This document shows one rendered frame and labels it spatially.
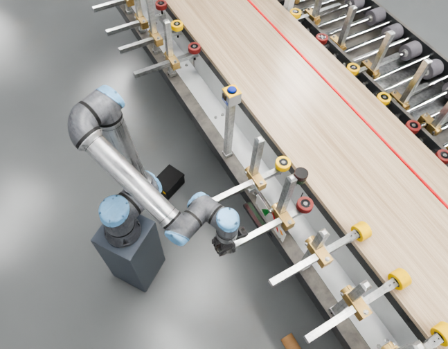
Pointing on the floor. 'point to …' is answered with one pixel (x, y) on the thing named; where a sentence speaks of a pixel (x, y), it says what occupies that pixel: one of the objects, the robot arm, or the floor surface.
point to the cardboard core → (290, 342)
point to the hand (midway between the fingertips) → (228, 249)
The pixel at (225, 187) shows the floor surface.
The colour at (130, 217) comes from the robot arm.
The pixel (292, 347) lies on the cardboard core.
